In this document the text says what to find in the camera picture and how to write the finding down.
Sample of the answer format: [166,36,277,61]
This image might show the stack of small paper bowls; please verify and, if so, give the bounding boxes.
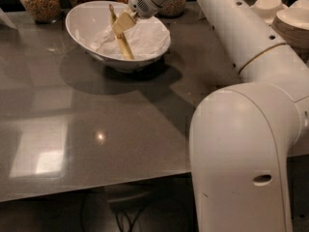
[251,0,288,25]

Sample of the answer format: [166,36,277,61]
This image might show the white card at left edge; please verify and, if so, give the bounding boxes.
[0,8,16,29]

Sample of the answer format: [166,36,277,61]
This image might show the yellow banana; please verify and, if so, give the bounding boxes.
[109,4,134,60]

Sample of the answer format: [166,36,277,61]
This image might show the large white bowl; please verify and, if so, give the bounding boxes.
[66,1,169,73]

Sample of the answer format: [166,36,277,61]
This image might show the glass cereal jar far left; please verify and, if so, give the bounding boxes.
[20,0,62,23]

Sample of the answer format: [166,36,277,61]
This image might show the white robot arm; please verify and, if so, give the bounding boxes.
[128,0,309,232]

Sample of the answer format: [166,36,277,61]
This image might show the black cables under table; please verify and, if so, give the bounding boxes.
[79,186,193,232]

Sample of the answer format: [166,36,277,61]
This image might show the white crumpled paper liner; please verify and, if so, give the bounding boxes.
[90,16,170,60]

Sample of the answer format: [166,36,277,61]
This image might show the glass cereal jar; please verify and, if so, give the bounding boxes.
[20,0,62,23]
[158,0,186,17]

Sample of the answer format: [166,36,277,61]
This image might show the stack of paper plates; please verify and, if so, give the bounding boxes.
[271,0,309,63]

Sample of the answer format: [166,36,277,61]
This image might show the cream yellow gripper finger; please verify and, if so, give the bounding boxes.
[111,9,137,35]

